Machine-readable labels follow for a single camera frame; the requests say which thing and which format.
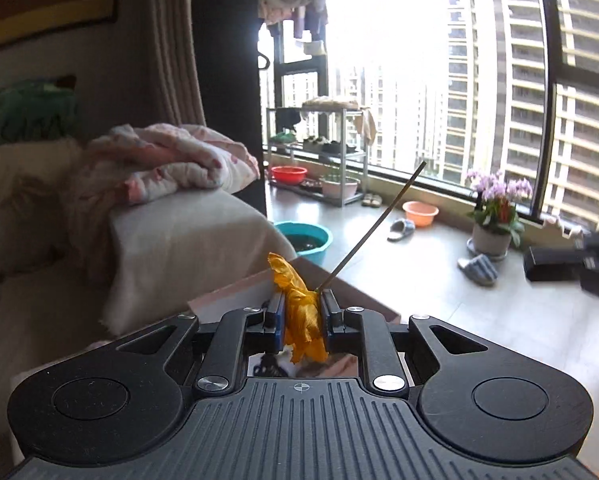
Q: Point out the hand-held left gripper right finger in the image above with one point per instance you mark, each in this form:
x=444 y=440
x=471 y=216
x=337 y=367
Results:
x=330 y=322

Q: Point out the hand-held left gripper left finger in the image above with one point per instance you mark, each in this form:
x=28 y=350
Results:
x=278 y=322

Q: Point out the yellow cloth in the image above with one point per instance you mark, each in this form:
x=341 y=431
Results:
x=302 y=310

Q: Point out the pink cardboard box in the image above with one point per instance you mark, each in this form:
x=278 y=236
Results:
x=364 y=300

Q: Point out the potted pink orchid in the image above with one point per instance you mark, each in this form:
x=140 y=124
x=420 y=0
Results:
x=492 y=237

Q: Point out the striped blue slipper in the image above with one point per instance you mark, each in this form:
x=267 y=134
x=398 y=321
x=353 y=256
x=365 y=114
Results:
x=478 y=270

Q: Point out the teal plastic basin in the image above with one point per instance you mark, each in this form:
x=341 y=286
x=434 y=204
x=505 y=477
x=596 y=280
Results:
x=302 y=245

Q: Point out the grey slipper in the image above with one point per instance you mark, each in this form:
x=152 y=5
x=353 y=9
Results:
x=402 y=230

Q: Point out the pair of beige sandals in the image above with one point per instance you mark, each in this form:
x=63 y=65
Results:
x=372 y=200

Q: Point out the beige covered sofa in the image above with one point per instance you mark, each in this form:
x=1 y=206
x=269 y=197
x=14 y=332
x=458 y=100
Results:
x=179 y=240

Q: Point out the pink plant pot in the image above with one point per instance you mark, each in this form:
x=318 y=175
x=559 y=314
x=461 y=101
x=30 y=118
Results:
x=339 y=189

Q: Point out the orange plastic basin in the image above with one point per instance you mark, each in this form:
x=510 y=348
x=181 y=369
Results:
x=420 y=214

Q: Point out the red plastic basin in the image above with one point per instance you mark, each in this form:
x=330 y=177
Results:
x=288 y=175

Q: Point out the metal shoe rack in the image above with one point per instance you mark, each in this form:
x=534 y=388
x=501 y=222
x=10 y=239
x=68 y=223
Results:
x=349 y=160

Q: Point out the dark shoes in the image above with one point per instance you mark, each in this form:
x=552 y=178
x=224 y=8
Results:
x=329 y=146

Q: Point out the green shoes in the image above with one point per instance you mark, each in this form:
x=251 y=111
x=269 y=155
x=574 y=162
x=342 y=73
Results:
x=283 y=137

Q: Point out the pink floral blanket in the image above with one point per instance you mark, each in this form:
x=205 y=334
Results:
x=179 y=160

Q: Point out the beige hanging cloth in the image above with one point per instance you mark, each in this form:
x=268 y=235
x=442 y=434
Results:
x=368 y=127

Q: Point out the beige lace cloth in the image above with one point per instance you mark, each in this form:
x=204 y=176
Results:
x=329 y=103

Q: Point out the beige pillow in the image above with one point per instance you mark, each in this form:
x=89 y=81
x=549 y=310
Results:
x=24 y=180

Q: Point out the beige curtain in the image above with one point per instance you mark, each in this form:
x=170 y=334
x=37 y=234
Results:
x=174 y=35

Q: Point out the green cushion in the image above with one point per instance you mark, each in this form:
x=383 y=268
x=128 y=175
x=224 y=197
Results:
x=24 y=110

